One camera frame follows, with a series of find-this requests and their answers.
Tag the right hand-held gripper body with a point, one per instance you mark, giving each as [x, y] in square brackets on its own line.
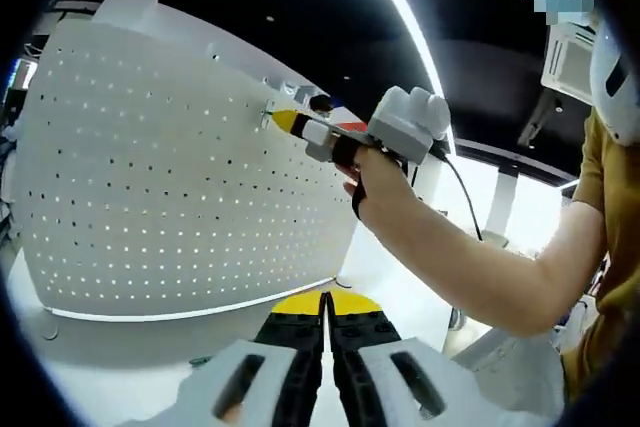
[400, 129]

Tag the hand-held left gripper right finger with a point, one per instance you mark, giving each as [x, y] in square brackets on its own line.
[380, 372]

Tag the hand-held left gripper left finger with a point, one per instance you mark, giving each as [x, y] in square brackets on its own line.
[270, 362]

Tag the white perforated mounting plate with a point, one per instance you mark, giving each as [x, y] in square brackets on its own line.
[150, 172]

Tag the person's right hand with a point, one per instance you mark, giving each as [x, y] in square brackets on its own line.
[382, 182]

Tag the curved ceiling light strip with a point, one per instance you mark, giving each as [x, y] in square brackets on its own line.
[407, 9]

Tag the ceiling air conditioner vent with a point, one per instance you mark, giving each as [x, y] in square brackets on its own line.
[567, 62]

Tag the white worn device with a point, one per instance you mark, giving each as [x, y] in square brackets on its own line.
[612, 112]

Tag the person's mustard shirt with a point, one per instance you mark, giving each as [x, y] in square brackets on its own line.
[615, 197]

